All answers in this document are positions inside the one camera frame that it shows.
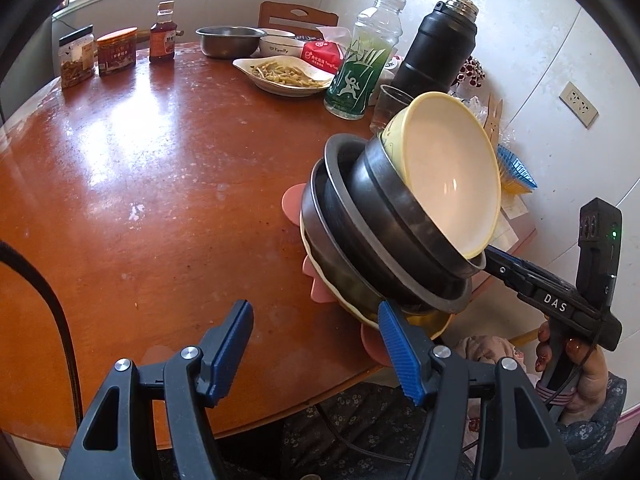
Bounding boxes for clear plastic cup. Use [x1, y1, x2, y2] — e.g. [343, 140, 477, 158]
[370, 85, 416, 133]

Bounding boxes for blue paper liners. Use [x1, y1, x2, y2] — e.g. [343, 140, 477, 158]
[497, 145, 538, 196]

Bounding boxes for wide steel basin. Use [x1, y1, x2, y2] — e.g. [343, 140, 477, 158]
[322, 132, 473, 317]

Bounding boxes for small steel bowl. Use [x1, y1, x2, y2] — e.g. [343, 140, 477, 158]
[196, 26, 268, 59]

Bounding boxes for white printed ceramic bowl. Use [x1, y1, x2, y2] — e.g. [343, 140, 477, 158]
[259, 29, 306, 58]

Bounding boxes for white oval dish with food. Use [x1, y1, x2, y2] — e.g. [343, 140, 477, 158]
[232, 56, 335, 97]

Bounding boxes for brown sauce bottle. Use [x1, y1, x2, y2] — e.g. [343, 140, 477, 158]
[149, 1, 176, 64]

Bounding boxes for pink plastic plate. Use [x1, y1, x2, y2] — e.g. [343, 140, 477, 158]
[281, 183, 401, 368]

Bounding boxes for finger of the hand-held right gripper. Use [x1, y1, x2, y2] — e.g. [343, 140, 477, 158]
[482, 245, 551, 306]

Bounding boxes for wooden chair carved back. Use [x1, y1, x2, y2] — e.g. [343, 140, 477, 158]
[257, 1, 340, 41]

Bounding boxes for wooden clips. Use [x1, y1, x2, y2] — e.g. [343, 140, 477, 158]
[482, 92, 503, 146]

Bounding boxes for small round steel plate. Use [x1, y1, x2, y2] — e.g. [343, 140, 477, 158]
[309, 164, 416, 318]

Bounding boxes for red tissue packet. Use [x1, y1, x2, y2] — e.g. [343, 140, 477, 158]
[300, 27, 351, 73]

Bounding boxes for black cable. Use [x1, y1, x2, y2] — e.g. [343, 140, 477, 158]
[0, 240, 83, 441]

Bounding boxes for yellow ceramic bowl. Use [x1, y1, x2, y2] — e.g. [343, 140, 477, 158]
[380, 91, 502, 261]

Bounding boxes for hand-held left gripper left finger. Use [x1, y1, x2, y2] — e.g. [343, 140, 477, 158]
[60, 299, 255, 480]

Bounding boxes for black thermos flask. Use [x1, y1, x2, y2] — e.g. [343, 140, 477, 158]
[390, 0, 478, 106]

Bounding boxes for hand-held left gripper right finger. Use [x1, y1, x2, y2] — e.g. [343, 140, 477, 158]
[377, 300, 578, 480]

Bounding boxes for person's right forearm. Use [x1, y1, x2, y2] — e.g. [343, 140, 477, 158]
[552, 375, 628, 480]

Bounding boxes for yellow shell-shaped plate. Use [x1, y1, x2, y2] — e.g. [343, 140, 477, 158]
[299, 207, 455, 342]

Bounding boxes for green label plastic bottle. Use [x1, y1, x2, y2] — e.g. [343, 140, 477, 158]
[324, 0, 405, 121]

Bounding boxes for clear jar black lid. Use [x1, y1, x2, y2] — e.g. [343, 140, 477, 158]
[59, 25, 96, 90]

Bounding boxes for deep steel bowl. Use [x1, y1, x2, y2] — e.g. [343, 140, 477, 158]
[347, 135, 487, 281]

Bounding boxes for white wall socket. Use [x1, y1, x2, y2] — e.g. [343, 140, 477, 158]
[559, 81, 599, 128]

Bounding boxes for person's right hand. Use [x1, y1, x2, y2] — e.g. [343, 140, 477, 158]
[535, 320, 608, 413]

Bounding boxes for red label jar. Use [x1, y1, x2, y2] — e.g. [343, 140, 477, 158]
[96, 27, 138, 77]

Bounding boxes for pink cloth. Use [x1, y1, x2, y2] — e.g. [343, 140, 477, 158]
[452, 335, 538, 386]

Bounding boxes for red berry decoration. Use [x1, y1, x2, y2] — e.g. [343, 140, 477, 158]
[452, 57, 486, 91]

